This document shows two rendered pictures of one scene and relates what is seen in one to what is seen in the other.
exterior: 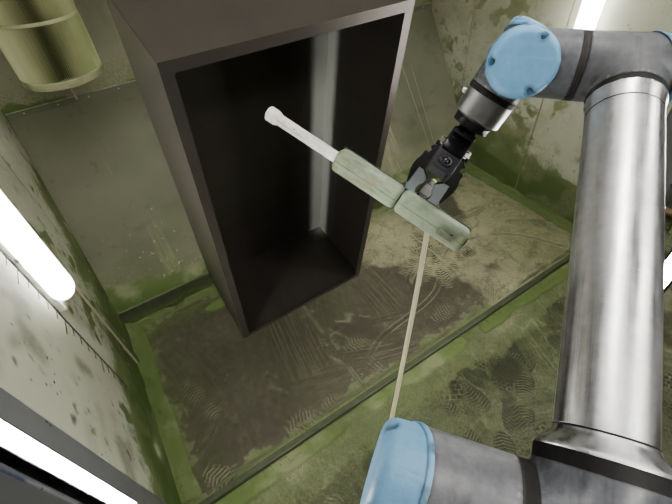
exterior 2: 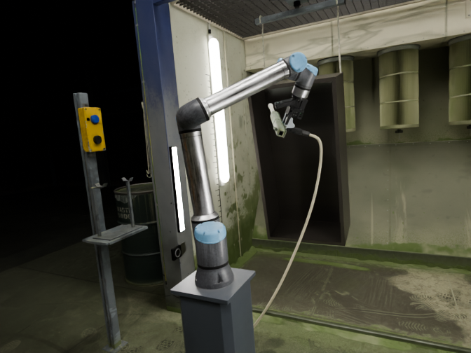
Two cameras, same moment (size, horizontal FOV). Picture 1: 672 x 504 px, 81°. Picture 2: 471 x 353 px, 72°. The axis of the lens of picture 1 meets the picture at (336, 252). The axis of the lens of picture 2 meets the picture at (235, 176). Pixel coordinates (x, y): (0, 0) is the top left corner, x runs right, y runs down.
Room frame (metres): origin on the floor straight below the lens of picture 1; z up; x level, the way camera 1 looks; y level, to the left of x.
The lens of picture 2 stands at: (-0.63, -1.58, 1.35)
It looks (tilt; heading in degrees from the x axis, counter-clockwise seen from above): 8 degrees down; 57
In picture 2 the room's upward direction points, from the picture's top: 4 degrees counter-clockwise
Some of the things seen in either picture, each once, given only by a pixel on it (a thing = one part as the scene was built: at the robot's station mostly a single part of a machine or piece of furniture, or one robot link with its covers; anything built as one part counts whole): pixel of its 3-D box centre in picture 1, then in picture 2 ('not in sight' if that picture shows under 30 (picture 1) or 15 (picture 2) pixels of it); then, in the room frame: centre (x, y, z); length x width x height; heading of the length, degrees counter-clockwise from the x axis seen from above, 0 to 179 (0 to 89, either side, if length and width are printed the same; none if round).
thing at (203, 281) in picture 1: (325, 225); (387, 256); (2.03, 0.05, 0.11); 2.70 x 0.02 x 0.13; 120
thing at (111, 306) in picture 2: not in sight; (98, 226); (-0.28, 0.56, 0.82); 0.06 x 0.06 x 1.64; 30
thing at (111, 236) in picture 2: not in sight; (115, 206); (-0.20, 0.42, 0.95); 0.26 x 0.15 x 0.32; 30
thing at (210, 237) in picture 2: not in sight; (211, 242); (0.07, -0.25, 0.83); 0.17 x 0.15 x 0.18; 67
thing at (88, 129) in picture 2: not in sight; (92, 129); (-0.25, 0.51, 1.42); 0.12 x 0.06 x 0.26; 30
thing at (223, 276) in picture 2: not in sight; (213, 270); (0.07, -0.26, 0.69); 0.19 x 0.19 x 0.10
